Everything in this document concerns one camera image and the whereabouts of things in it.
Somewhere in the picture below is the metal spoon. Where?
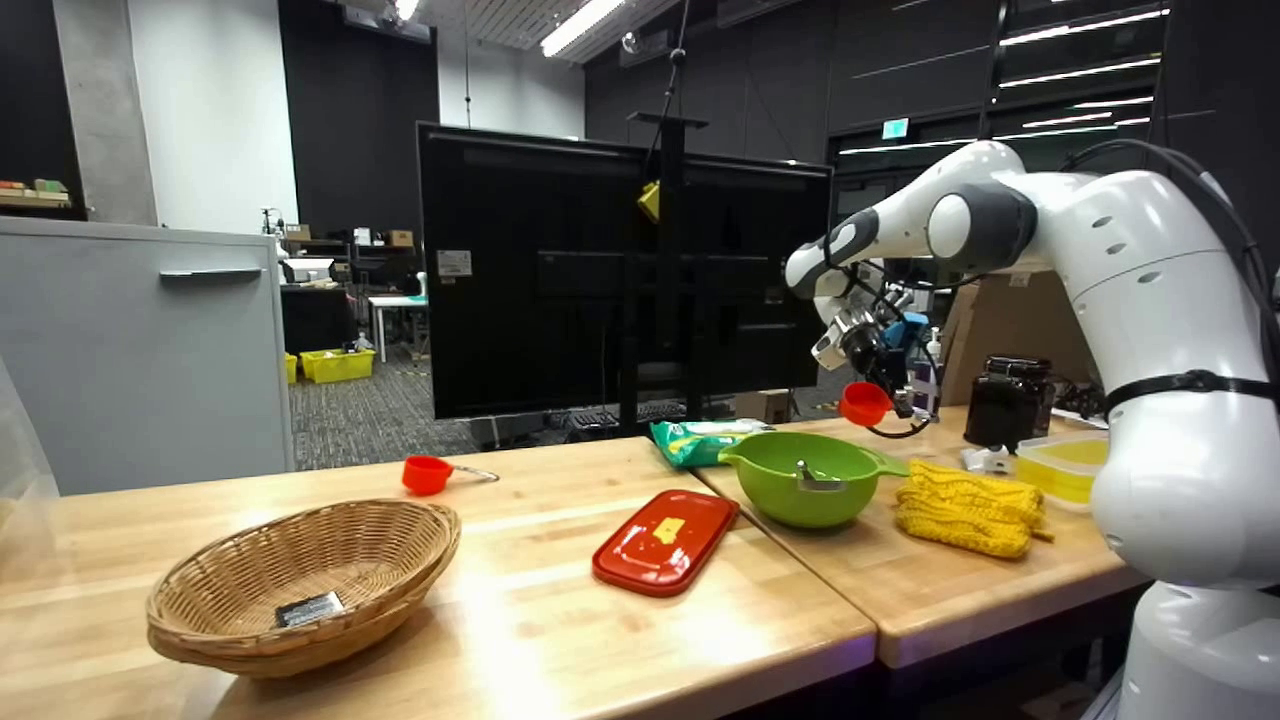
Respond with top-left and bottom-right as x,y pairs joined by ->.
795,455 -> 847,491

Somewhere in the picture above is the black pole stand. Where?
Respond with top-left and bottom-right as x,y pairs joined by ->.
625,0 -> 715,431

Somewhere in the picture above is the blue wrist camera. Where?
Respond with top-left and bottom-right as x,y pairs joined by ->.
891,310 -> 937,352

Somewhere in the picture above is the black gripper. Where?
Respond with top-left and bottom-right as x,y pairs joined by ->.
838,300 -> 922,408

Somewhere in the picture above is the grey cabinet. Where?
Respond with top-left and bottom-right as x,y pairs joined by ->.
0,212 -> 298,498

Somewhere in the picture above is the clear plastic bag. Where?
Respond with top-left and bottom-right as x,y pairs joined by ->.
0,352 -> 67,564

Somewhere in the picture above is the wall shelf with items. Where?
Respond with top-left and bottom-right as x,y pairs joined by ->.
0,167 -> 92,216

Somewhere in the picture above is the red rectangular tray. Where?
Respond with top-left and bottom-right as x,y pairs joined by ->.
593,484 -> 742,595

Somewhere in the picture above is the yellow bin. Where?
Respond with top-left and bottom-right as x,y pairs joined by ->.
281,346 -> 379,389

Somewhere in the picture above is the cardboard box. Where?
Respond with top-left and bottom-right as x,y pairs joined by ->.
940,273 -> 1105,406

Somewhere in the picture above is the white background table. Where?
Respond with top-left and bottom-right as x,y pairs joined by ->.
364,293 -> 431,362

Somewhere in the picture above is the silver packet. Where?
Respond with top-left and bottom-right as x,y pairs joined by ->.
273,590 -> 353,633

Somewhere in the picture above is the black jar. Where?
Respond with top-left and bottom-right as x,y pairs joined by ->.
964,352 -> 1056,452

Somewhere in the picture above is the white crumpled paper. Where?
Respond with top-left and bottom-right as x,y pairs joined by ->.
958,442 -> 1021,482

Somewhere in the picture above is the yellow knitted cloth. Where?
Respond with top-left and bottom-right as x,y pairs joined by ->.
891,460 -> 1051,564

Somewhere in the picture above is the yellow plastic container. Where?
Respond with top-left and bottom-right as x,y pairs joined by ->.
1016,435 -> 1113,511

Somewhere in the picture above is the green plastic bowl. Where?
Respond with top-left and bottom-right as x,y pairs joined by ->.
723,425 -> 911,532

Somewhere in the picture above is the woven wicker basket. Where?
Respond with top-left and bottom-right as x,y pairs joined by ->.
143,498 -> 463,680

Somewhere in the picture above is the ceiling light strip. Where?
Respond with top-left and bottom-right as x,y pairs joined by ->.
537,0 -> 632,61

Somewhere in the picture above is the large black screen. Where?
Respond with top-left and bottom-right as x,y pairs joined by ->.
417,122 -> 837,421

